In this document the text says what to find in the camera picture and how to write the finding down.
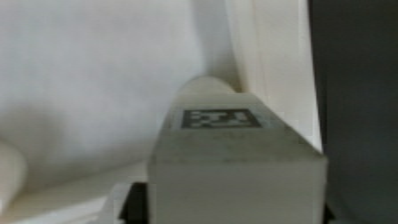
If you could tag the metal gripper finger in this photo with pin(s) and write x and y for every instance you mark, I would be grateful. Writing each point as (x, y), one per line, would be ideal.
(125, 210)

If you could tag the white leg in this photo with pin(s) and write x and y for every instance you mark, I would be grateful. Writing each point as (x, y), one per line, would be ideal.
(237, 171)

